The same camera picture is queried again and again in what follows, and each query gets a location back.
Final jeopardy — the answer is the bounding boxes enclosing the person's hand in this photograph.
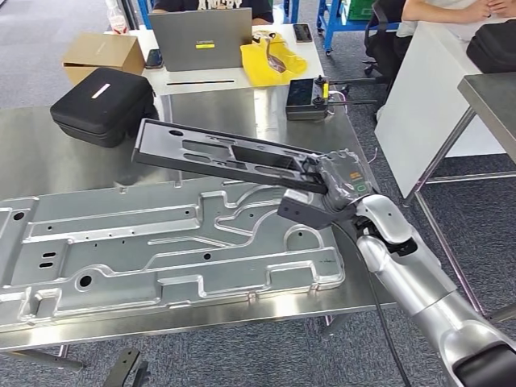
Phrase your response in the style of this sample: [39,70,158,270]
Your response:
[487,0,516,16]
[469,0,496,21]

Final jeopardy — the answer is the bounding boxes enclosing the right robot hand grey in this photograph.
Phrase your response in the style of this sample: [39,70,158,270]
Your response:
[299,149,373,215]

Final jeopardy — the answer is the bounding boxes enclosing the stainless steel workbench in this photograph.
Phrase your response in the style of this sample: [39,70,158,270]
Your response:
[0,85,398,375]

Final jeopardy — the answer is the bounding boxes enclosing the black case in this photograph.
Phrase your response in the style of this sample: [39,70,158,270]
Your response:
[50,67,156,149]
[465,18,516,75]

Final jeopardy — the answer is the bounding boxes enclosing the person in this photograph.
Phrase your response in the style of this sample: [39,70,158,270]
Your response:
[152,0,275,26]
[396,0,516,43]

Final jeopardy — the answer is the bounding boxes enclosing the stainless steel table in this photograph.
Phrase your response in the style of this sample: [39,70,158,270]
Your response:
[403,71,516,323]

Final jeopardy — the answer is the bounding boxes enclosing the black remote controller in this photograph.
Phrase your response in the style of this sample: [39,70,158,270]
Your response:
[284,75,379,122]

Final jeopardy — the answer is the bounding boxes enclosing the white cabinet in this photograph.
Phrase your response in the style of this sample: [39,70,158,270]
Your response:
[374,21,507,199]

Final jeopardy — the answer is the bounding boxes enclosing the black chair base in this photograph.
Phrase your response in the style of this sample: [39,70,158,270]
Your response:
[364,0,409,82]

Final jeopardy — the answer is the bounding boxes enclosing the blue metal cart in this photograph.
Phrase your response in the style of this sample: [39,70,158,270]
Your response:
[316,0,401,56]

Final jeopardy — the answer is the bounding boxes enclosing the green box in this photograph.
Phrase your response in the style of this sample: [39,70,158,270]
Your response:
[342,0,376,22]

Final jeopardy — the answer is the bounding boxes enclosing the white table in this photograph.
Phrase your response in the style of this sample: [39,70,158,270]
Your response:
[103,23,326,98]

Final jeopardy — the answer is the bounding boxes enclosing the grey laptop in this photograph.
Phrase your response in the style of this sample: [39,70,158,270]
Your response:
[149,7,253,73]

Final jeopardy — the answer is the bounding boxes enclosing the grey moulded fixture tray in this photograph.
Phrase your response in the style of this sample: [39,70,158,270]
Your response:
[0,177,347,335]

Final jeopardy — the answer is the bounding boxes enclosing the clear plastic bottle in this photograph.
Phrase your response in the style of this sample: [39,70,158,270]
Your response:
[105,0,130,36]

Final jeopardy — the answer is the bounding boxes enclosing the brown cardboard box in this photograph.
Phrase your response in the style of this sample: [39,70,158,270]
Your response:
[61,32,146,86]

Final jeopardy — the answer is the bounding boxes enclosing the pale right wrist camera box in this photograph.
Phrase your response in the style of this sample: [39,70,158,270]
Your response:
[277,188,358,231]

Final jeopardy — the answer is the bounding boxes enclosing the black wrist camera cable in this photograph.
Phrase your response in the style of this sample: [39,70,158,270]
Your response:
[332,221,413,387]

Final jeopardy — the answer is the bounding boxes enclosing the blue metal post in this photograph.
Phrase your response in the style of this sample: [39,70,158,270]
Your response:
[137,0,155,31]
[281,0,302,26]

